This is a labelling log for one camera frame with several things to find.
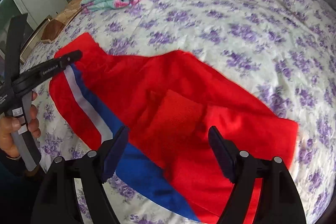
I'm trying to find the person's left hand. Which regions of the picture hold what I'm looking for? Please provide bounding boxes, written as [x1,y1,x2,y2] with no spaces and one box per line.
[0,91,42,160]

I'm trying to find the white framed window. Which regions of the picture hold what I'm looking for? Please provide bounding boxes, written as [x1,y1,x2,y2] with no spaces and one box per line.
[1,0,39,64]

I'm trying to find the brown wooden bed frame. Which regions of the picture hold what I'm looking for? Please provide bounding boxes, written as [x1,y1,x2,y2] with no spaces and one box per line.
[20,0,83,64]

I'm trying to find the red pants with striped side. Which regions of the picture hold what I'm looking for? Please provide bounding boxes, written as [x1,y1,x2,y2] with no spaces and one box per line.
[49,33,298,223]

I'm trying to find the purple floral bed cover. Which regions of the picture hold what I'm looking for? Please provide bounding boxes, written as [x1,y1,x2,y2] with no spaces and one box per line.
[21,0,335,223]

